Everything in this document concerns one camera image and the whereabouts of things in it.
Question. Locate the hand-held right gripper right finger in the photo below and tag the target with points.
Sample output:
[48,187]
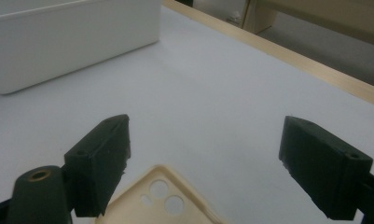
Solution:
[324,168]

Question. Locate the white plastic storage box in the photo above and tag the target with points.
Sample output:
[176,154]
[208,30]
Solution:
[66,43]

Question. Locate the white table mat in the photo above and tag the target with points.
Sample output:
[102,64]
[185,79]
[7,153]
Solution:
[206,102]

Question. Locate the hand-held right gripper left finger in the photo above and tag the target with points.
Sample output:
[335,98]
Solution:
[96,168]

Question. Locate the light wooden bench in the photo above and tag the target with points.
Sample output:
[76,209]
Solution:
[324,15]

